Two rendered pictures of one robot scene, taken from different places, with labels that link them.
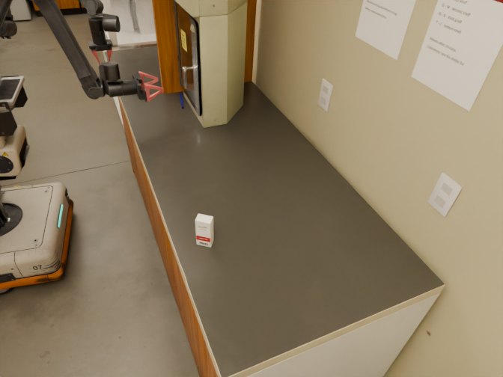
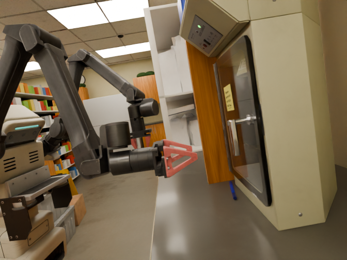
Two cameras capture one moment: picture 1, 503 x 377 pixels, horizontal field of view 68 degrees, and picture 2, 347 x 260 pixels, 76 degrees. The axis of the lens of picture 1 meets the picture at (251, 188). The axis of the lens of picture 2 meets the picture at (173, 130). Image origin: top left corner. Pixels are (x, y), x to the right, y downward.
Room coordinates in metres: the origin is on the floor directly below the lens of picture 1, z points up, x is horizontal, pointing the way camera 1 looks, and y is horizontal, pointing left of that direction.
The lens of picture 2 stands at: (0.89, 0.20, 1.26)
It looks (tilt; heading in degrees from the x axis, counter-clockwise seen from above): 6 degrees down; 25
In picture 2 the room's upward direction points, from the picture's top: 10 degrees counter-clockwise
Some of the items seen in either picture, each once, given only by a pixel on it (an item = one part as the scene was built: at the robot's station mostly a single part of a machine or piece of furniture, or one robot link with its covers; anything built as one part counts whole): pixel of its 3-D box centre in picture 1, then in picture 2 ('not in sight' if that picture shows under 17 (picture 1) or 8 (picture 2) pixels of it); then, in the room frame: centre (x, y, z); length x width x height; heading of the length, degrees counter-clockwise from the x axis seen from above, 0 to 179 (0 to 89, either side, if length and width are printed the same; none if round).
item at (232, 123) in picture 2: (188, 76); (240, 135); (1.44, 0.29, 1.17); 0.05 x 0.03 x 0.10; 116
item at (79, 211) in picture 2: not in sight; (69, 211); (2.83, 2.85, 0.14); 0.41 x 0.32 x 0.28; 32
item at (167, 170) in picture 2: (150, 89); (176, 158); (1.35, 0.42, 1.14); 0.09 x 0.07 x 0.07; 116
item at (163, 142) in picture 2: (147, 81); (175, 152); (1.41, 0.46, 1.14); 0.09 x 0.07 x 0.07; 116
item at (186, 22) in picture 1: (188, 59); (237, 120); (1.55, 0.31, 1.19); 0.30 x 0.01 x 0.40; 26
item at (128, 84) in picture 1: (131, 87); (146, 159); (1.35, 0.50, 1.15); 0.10 x 0.07 x 0.07; 26
